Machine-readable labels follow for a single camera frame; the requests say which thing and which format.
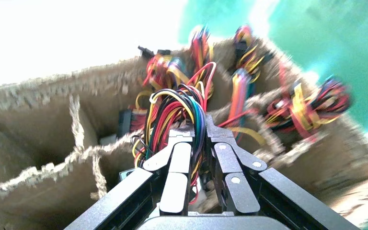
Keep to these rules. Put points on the brown cardboard divider box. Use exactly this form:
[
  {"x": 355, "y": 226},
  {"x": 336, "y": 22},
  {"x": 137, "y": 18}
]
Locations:
[{"x": 44, "y": 133}]

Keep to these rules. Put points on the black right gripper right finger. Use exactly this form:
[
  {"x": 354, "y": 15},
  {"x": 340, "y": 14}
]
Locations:
[{"x": 234, "y": 165}]

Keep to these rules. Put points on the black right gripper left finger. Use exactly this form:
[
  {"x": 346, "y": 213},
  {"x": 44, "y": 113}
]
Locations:
[{"x": 179, "y": 165}]

